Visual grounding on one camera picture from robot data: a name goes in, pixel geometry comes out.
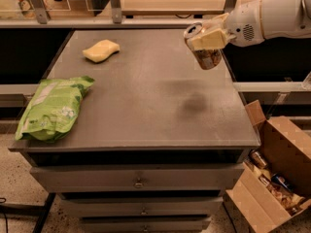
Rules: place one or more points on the middle drawer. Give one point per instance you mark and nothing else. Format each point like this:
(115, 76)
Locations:
(157, 206)

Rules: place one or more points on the blue can inside box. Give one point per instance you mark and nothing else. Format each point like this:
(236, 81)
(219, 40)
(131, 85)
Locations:
(276, 178)

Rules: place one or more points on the middle grey metal post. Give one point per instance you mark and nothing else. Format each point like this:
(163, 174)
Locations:
(116, 11)

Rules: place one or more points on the yellow sponge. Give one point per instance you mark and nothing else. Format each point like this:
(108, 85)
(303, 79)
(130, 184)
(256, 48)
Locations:
(101, 51)

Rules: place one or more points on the crushed orange soda can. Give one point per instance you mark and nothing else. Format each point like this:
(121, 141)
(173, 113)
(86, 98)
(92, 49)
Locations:
(207, 59)

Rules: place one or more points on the green snack bag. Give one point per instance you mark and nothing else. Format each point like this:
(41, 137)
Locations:
(53, 109)

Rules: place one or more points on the can inside cardboard box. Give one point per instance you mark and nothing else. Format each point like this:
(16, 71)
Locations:
(258, 159)

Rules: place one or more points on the snack packets inside box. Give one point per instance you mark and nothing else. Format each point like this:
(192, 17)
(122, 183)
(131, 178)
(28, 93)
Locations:
(290, 201)

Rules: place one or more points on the top drawer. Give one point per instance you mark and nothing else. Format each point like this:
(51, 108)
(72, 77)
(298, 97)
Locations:
(100, 178)

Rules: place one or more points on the bottom drawer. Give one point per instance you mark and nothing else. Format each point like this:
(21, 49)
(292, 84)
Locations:
(149, 224)

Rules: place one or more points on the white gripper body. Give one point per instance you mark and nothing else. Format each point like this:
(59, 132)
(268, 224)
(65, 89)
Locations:
(243, 26)

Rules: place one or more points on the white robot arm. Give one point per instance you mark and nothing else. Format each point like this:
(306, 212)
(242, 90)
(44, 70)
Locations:
(279, 18)

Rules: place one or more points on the clear acrylic panel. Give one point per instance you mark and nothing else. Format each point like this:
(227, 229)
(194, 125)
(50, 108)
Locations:
(50, 9)

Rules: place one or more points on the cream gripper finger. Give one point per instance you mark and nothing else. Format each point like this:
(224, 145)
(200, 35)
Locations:
(221, 17)
(215, 39)

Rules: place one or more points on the grey drawer cabinet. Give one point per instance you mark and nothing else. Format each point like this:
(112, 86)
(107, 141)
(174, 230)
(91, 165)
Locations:
(150, 103)

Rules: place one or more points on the cardboard box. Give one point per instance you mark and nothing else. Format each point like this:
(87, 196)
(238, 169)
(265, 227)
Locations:
(287, 149)

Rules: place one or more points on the drawer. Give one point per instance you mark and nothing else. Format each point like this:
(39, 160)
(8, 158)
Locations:
(100, 178)
(157, 206)
(149, 224)

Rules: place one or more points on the left grey metal post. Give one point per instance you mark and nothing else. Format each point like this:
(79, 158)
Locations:
(40, 11)

